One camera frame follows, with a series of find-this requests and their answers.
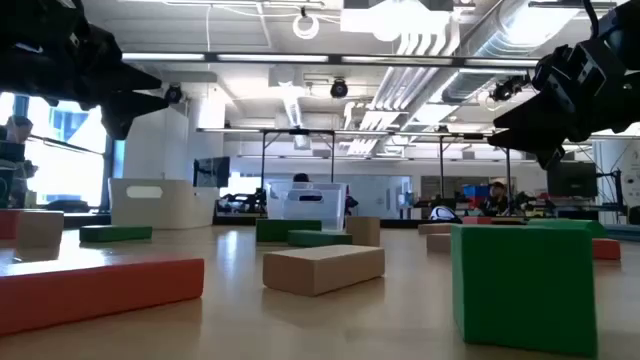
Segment black station frame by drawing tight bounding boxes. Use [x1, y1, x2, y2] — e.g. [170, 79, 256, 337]
[438, 131, 514, 201]
[259, 128, 336, 194]

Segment blue-grey table frame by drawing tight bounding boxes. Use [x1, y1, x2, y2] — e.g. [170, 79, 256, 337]
[602, 223, 640, 244]

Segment white coiled cable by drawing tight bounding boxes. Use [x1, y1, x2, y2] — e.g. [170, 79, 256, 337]
[292, 12, 321, 41]

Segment white plastic bin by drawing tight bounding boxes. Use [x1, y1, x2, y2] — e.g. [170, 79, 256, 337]
[108, 178, 220, 231]

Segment white black round object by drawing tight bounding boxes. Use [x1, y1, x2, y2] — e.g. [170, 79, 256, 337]
[428, 205, 464, 224]

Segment green cube block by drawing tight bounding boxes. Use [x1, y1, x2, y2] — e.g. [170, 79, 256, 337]
[450, 223, 599, 358]

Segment large window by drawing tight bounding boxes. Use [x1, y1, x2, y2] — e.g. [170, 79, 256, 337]
[0, 92, 109, 207]

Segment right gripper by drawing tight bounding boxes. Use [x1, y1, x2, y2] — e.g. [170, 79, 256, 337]
[486, 33, 640, 172]

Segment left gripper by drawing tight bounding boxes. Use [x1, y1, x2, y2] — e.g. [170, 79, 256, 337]
[0, 0, 169, 142]

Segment black frame cross rail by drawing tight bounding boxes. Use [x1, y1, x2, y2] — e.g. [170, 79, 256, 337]
[63, 213, 431, 229]

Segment white ceiling unit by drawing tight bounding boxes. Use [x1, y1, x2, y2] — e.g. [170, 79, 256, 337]
[339, 0, 461, 44]

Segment silver ventilation duct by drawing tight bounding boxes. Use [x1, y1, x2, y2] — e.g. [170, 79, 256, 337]
[442, 0, 584, 104]

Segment natural wood cube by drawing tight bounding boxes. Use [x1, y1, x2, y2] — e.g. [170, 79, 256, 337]
[345, 215, 381, 248]

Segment red long block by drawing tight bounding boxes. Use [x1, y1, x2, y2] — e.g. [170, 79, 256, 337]
[0, 253, 205, 337]

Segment clear plastic bin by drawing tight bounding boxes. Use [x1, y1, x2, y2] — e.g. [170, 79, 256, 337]
[265, 181, 348, 232]

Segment green long block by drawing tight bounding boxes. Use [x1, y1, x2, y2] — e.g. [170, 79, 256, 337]
[79, 224, 154, 244]
[255, 218, 323, 244]
[287, 229, 354, 248]
[527, 217, 609, 239]

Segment black overhead bar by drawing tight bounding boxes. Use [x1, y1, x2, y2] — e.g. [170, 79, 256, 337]
[121, 51, 541, 69]

